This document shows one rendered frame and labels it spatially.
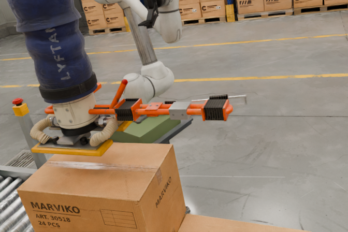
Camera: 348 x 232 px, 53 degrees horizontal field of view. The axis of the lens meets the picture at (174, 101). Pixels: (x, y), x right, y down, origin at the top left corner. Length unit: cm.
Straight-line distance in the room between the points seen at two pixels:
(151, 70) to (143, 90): 16
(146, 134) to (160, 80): 39
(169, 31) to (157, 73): 54
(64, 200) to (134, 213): 32
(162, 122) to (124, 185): 76
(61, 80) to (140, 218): 60
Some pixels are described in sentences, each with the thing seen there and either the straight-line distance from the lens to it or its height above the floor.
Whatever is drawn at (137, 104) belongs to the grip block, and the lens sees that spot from 135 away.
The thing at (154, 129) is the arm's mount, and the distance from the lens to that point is 209.
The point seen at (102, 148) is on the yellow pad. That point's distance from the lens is 138.
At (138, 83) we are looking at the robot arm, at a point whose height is 107.
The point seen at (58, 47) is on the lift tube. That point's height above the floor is 152.
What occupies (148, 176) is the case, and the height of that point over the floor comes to 94.
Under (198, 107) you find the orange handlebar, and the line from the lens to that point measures 127.
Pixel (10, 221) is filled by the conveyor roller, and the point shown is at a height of 54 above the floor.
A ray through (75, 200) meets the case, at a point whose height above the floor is 92.
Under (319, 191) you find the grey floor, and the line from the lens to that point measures 282.
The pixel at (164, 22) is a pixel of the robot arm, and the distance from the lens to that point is 173.
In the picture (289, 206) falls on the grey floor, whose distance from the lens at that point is 268.
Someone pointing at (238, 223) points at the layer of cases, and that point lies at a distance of 178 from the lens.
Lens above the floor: 177
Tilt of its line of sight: 23 degrees down
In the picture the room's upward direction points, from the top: 11 degrees counter-clockwise
